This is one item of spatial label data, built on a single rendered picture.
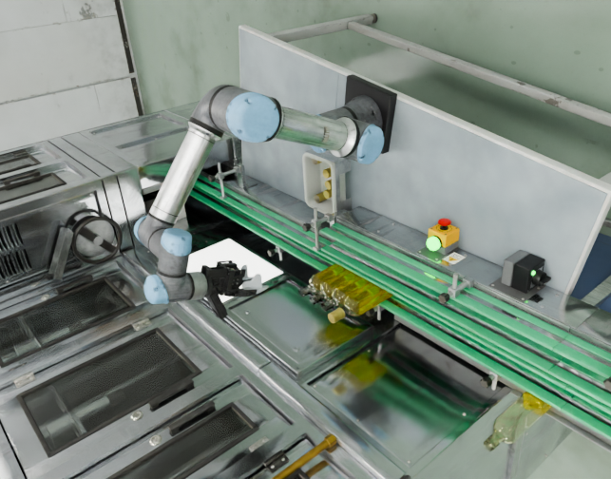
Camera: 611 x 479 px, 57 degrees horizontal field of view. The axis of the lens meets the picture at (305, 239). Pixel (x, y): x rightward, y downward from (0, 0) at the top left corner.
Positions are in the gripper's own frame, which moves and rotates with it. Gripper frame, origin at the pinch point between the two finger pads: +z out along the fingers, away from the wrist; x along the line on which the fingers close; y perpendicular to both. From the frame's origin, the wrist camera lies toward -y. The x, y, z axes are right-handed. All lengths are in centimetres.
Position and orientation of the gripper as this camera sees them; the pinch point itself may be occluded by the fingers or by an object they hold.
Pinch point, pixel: (258, 284)
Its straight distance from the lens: 166.9
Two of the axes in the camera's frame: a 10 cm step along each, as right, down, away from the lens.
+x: -6.4, -3.5, 6.8
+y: 2.1, -9.4, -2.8
